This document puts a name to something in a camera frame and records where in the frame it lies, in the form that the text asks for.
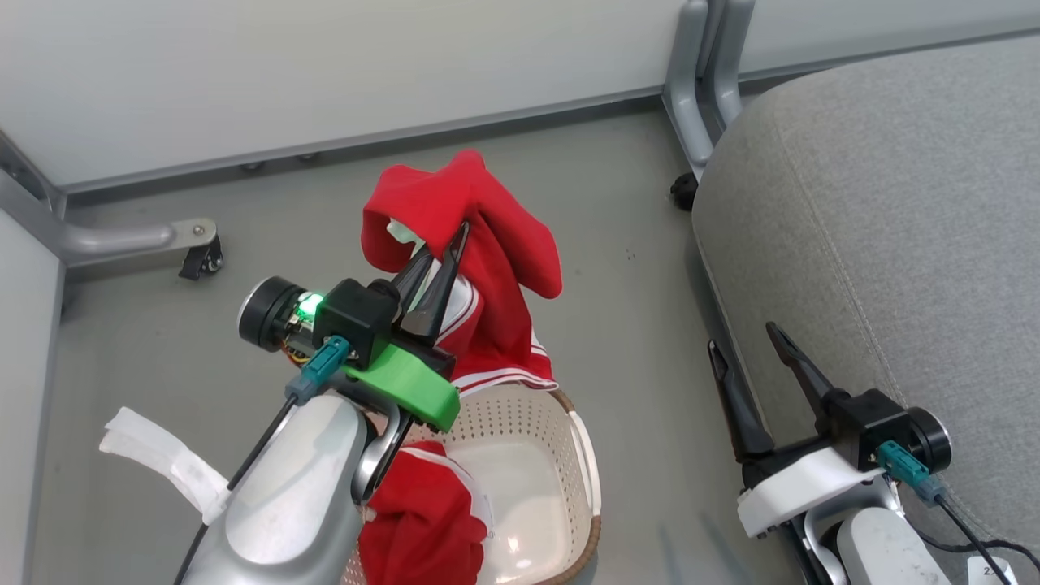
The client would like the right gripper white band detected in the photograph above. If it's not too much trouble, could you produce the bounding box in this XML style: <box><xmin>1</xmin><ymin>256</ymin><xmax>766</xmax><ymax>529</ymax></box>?
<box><xmin>708</xmin><ymin>322</ymin><xmax>954</xmax><ymax>540</ymax></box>

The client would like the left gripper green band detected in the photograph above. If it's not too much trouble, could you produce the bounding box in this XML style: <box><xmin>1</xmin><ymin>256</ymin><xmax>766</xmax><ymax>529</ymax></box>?
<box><xmin>238</xmin><ymin>220</ymin><xmax>471</xmax><ymax>433</ymax></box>

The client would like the red garment with white stripes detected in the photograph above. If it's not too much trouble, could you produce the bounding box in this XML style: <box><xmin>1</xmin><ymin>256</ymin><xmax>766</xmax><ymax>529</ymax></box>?
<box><xmin>356</xmin><ymin>149</ymin><xmax>564</xmax><ymax>585</ymax></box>

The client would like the grey fabric sofa seat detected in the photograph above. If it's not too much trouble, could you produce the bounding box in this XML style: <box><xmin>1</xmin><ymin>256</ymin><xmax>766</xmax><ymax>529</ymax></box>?
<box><xmin>691</xmin><ymin>34</ymin><xmax>1040</xmax><ymax>585</ymax></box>

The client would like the cream perforated laundry basket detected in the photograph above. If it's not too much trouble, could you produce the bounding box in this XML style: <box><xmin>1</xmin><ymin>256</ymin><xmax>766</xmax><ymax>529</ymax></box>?
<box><xmin>340</xmin><ymin>382</ymin><xmax>604</xmax><ymax>585</ymax></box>

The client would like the black caster wheel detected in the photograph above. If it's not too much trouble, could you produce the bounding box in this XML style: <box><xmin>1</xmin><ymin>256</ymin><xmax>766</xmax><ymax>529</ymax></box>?
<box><xmin>178</xmin><ymin>237</ymin><xmax>224</xmax><ymax>282</ymax></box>
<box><xmin>669</xmin><ymin>171</ymin><xmax>700</xmax><ymax>213</ymax></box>

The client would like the white label tag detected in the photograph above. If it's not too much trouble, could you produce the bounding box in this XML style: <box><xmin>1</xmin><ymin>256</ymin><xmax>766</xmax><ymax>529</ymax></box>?
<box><xmin>965</xmin><ymin>556</ymin><xmax>1018</xmax><ymax>585</ymax></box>

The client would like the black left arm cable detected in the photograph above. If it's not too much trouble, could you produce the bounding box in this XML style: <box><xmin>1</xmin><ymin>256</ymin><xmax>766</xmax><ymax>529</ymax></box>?
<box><xmin>172</xmin><ymin>335</ymin><xmax>352</xmax><ymax>585</ymax></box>

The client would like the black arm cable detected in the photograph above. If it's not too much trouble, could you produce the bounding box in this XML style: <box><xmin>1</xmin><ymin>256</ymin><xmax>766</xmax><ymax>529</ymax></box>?
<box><xmin>172</xmin><ymin>335</ymin><xmax>352</xmax><ymax>585</ymax></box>
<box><xmin>877</xmin><ymin>440</ymin><xmax>1040</xmax><ymax>585</ymax></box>

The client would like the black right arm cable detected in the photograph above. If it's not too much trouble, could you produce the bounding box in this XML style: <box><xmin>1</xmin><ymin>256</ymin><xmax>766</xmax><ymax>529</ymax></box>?
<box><xmin>877</xmin><ymin>440</ymin><xmax>1040</xmax><ymax>585</ymax></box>

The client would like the grey metal frame leg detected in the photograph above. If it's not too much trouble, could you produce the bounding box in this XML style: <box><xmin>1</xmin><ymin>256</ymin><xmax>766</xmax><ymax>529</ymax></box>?
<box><xmin>0</xmin><ymin>130</ymin><xmax>220</xmax><ymax>285</ymax></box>
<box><xmin>661</xmin><ymin>0</ymin><xmax>758</xmax><ymax>181</ymax></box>

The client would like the white fabric strap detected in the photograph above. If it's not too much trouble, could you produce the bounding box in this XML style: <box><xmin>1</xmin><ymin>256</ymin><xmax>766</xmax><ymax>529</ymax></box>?
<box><xmin>99</xmin><ymin>406</ymin><xmax>233</xmax><ymax>526</ymax></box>

